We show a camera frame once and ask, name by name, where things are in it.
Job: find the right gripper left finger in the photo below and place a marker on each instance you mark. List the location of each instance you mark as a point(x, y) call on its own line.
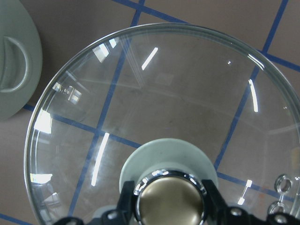
point(127, 200)

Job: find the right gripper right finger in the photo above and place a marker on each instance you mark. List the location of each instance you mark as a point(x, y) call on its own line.
point(215, 204)

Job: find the glass pot lid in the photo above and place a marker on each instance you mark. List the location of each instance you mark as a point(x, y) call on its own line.
point(167, 106)

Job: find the mint green electric pot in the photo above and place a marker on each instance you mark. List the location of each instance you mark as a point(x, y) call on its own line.
point(20, 57)

